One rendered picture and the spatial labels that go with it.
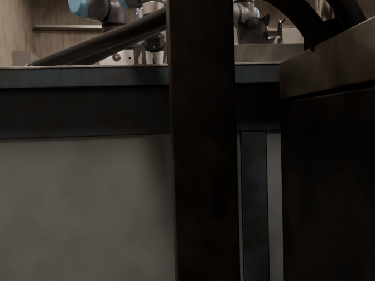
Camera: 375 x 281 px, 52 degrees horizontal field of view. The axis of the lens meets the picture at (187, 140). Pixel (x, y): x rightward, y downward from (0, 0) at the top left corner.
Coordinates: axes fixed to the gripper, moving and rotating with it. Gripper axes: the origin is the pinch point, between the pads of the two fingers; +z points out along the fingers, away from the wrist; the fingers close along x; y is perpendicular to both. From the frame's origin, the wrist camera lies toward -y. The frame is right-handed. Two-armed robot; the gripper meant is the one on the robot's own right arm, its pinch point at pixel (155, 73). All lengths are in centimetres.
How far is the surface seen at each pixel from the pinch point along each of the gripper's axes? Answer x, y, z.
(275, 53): -26, -52, 3
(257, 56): -22, -52, 4
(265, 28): -28.6, -37.6, -5.9
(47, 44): 263, 853, -192
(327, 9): -25, -81, 2
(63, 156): 18, -63, 23
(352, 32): -20, -97, 9
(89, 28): 155, 841, -229
